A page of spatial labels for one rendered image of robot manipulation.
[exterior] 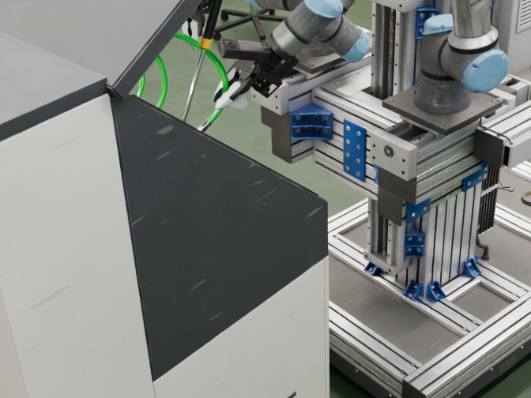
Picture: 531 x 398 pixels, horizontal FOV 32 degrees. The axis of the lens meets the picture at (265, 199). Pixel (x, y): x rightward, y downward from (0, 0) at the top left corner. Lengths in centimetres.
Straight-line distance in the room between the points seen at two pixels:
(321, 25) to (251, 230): 47
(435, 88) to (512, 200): 130
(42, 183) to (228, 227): 52
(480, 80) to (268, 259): 65
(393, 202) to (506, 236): 99
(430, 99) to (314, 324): 65
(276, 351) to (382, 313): 80
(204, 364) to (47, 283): 55
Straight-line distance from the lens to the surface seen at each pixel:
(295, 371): 241
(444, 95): 240
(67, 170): 159
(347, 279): 316
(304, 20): 201
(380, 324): 299
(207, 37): 176
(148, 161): 171
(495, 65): 224
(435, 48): 234
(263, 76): 206
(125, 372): 191
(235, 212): 194
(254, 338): 219
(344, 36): 205
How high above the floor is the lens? 216
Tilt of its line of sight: 33 degrees down
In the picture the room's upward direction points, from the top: 3 degrees counter-clockwise
